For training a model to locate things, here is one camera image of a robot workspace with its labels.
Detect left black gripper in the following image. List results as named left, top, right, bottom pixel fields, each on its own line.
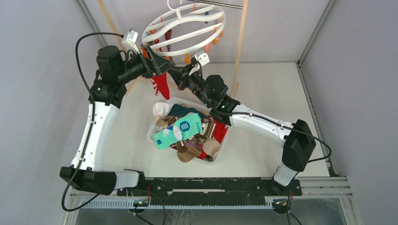
left=117, top=45, right=175, bottom=84

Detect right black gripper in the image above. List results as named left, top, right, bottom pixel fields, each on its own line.
left=169, top=63, right=212, bottom=108

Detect white round clip hanger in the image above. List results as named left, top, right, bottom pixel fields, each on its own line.
left=141, top=3, right=226, bottom=59

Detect mint green sock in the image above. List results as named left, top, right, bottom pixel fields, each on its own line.
left=153, top=113, right=203, bottom=150

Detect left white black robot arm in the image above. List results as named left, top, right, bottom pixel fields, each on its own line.
left=60, top=45, right=175, bottom=195

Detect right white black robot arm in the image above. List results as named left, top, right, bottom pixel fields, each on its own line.
left=168, top=66, right=316, bottom=195

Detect brown striped socks pile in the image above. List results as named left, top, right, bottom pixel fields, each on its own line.
left=169, top=120, right=221, bottom=162

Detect red white striped hanging sock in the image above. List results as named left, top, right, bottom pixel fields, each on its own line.
left=151, top=73, right=170, bottom=100

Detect dark teal patterned sock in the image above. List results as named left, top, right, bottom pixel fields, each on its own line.
left=167, top=104, right=207, bottom=119

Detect white sock in basket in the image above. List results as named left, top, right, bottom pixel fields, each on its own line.
left=152, top=102, right=173, bottom=118

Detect red garment in basket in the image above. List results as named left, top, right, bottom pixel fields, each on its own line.
left=213, top=120, right=229, bottom=143

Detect tan brown sock in basket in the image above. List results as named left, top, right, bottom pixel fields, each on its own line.
left=176, top=142, right=202, bottom=163

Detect metal rack rod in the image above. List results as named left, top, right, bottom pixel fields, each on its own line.
left=188, top=0, right=244, bottom=9

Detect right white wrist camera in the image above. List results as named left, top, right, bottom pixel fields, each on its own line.
left=194, top=51, right=210, bottom=67

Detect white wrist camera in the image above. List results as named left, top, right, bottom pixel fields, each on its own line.
left=121, top=29, right=139, bottom=53
left=194, top=51, right=210, bottom=67

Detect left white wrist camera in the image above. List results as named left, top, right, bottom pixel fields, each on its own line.
left=121, top=29, right=139, bottom=53

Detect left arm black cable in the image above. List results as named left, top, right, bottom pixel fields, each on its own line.
left=61, top=32, right=125, bottom=212

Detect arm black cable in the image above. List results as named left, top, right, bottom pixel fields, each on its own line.
left=186, top=62, right=332, bottom=225
left=61, top=32, right=125, bottom=212

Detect wooden hanger rack frame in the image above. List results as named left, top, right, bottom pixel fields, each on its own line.
left=96, top=0, right=249, bottom=99

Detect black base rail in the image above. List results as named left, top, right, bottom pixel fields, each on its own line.
left=117, top=177, right=302, bottom=206

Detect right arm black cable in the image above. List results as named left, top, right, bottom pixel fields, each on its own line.
left=186, top=62, right=332, bottom=225

